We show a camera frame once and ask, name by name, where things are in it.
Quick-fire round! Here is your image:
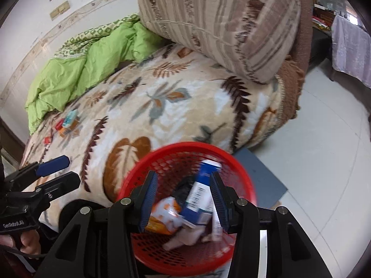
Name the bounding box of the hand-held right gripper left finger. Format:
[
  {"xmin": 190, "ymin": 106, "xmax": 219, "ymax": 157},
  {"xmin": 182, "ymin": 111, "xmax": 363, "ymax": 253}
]
[{"xmin": 41, "ymin": 170, "xmax": 159, "ymax": 278}]

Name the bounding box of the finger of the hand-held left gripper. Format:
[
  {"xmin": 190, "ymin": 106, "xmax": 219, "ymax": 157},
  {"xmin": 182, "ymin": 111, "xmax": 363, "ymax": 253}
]
[
  {"xmin": 4, "ymin": 155, "xmax": 71, "ymax": 186},
  {"xmin": 34, "ymin": 171, "xmax": 81, "ymax": 202}
]

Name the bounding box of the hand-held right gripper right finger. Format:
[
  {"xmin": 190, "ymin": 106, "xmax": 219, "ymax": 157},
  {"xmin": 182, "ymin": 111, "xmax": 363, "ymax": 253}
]
[{"xmin": 209, "ymin": 171, "xmax": 334, "ymax": 278}]

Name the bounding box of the orange snack packet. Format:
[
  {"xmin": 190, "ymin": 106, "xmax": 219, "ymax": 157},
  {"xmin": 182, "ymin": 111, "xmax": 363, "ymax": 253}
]
[{"xmin": 145, "ymin": 196, "xmax": 183, "ymax": 235}]

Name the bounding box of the blue and white box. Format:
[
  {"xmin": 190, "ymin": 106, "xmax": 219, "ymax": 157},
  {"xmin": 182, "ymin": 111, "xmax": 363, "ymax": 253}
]
[{"xmin": 179, "ymin": 159, "xmax": 223, "ymax": 224}]

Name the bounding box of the black plastic bag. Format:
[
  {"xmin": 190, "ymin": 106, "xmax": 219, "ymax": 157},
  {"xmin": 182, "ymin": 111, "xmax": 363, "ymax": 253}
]
[{"xmin": 172, "ymin": 177, "xmax": 200, "ymax": 206}]

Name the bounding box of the red mesh basket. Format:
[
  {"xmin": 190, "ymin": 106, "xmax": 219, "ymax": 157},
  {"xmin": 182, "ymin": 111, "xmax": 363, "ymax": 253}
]
[{"xmin": 116, "ymin": 142, "xmax": 257, "ymax": 275}]

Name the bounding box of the person's left hand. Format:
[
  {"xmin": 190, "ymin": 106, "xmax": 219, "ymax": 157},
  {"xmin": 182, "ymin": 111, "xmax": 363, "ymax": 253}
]
[{"xmin": 16, "ymin": 228, "xmax": 42, "ymax": 259}]

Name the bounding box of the pale plastic tube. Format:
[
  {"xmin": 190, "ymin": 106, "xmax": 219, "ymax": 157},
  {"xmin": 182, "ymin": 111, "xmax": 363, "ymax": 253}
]
[{"xmin": 203, "ymin": 205, "xmax": 224, "ymax": 242}]

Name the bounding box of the yellow orange box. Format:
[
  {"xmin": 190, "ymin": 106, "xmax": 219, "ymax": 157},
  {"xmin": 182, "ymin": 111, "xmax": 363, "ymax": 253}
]
[{"xmin": 59, "ymin": 122, "xmax": 81, "ymax": 138}]

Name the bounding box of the grey board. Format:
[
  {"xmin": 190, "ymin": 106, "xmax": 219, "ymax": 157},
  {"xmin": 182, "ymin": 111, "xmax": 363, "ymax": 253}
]
[{"xmin": 233, "ymin": 148, "xmax": 289, "ymax": 209}]

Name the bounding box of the teal packet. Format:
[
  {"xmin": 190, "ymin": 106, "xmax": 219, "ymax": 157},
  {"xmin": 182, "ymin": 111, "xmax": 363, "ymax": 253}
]
[{"xmin": 62, "ymin": 109, "xmax": 79, "ymax": 128}]

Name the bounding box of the dark wooden furniture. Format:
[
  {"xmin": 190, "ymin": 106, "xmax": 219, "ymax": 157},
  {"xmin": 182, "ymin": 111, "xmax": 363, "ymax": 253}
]
[{"xmin": 0, "ymin": 117, "xmax": 26, "ymax": 163}]

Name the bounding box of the green quilt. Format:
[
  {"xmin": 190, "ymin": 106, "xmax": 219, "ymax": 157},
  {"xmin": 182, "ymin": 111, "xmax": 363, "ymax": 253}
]
[{"xmin": 25, "ymin": 14, "xmax": 169, "ymax": 135}]

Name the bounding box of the leaf print bed blanket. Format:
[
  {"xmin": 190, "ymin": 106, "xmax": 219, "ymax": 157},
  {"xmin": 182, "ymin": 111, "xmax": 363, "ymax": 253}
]
[{"xmin": 20, "ymin": 42, "xmax": 286, "ymax": 206}]

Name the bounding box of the brown knit blanket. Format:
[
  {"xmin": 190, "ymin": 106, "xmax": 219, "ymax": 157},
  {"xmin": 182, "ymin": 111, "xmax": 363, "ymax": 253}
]
[{"xmin": 274, "ymin": 0, "xmax": 315, "ymax": 119}]

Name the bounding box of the striped brown folded blanket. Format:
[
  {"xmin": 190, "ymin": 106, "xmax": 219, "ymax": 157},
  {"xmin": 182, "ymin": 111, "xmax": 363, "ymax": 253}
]
[{"xmin": 137, "ymin": 0, "xmax": 303, "ymax": 84}]

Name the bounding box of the white cloth covered table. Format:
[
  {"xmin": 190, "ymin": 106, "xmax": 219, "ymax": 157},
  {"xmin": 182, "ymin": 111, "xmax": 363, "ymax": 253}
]
[{"xmin": 330, "ymin": 14, "xmax": 371, "ymax": 89}]

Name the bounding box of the red cloth stack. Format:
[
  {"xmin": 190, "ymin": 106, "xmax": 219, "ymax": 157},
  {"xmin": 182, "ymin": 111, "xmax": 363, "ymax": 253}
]
[{"xmin": 312, "ymin": 4, "xmax": 334, "ymax": 31}]

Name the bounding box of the black cable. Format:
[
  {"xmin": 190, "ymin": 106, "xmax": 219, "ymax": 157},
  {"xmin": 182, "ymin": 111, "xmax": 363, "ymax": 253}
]
[{"xmin": 0, "ymin": 245, "xmax": 48, "ymax": 260}]

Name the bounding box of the wall switch plate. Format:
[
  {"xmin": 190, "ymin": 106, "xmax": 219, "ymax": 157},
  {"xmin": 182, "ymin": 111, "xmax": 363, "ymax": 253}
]
[{"xmin": 50, "ymin": 0, "xmax": 71, "ymax": 21}]

